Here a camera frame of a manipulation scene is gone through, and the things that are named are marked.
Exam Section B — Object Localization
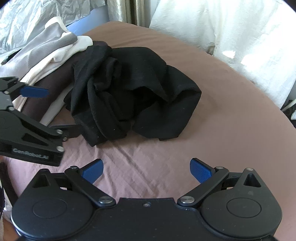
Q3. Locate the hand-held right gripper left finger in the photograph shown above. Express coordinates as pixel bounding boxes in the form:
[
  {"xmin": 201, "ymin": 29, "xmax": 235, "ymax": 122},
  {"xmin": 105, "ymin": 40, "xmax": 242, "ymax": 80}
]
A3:
[{"xmin": 31, "ymin": 159, "xmax": 116, "ymax": 208}]

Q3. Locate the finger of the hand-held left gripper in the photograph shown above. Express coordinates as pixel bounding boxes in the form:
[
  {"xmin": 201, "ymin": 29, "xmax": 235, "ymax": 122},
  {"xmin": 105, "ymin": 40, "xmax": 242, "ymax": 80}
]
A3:
[
  {"xmin": 14, "ymin": 112, "xmax": 82, "ymax": 153},
  {"xmin": 0, "ymin": 77, "xmax": 49, "ymax": 109}
]

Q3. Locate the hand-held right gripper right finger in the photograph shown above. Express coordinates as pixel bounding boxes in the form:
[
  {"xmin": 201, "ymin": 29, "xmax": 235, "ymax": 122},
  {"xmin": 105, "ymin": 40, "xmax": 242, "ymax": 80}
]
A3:
[{"xmin": 178, "ymin": 158, "xmax": 263, "ymax": 208}]

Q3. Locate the black garment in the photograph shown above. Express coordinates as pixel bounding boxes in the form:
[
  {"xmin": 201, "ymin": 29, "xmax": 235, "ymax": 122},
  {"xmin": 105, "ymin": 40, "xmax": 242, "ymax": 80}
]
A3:
[{"xmin": 63, "ymin": 40, "xmax": 201, "ymax": 147}]

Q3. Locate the dark brown folded garment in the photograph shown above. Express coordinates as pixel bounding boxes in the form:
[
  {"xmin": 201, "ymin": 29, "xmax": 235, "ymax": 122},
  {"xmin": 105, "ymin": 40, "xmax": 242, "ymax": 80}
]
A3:
[{"xmin": 24, "ymin": 53, "xmax": 78, "ymax": 122}]

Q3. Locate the white folded garment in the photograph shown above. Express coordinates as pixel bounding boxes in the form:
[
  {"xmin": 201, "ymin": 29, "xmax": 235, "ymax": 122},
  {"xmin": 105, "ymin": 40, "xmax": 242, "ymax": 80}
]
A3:
[{"xmin": 40, "ymin": 89, "xmax": 73, "ymax": 127}]

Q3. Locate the grey folded garment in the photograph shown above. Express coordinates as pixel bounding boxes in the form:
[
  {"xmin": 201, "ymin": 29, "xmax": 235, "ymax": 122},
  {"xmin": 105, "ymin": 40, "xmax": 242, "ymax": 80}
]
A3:
[{"xmin": 0, "ymin": 22, "xmax": 78, "ymax": 78}]

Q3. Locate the silver crinkled plastic sheet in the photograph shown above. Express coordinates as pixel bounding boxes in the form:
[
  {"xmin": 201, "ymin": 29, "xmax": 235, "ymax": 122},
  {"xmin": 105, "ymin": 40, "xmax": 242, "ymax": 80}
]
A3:
[{"xmin": 0, "ymin": 0, "xmax": 93, "ymax": 56}]

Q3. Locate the blue cloth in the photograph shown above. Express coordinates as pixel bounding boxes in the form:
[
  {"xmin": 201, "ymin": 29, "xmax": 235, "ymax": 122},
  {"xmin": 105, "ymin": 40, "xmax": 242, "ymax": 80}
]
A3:
[{"xmin": 66, "ymin": 17, "xmax": 111, "ymax": 33}]

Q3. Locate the beige curtain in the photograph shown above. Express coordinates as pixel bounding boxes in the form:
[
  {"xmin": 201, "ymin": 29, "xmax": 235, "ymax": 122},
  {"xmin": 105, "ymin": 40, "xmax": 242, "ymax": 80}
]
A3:
[{"xmin": 107, "ymin": 0, "xmax": 160, "ymax": 27}]

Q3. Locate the white quilt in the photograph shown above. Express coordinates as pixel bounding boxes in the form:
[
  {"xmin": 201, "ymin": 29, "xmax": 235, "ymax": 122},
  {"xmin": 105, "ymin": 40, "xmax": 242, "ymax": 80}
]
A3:
[{"xmin": 149, "ymin": 0, "xmax": 296, "ymax": 109}]

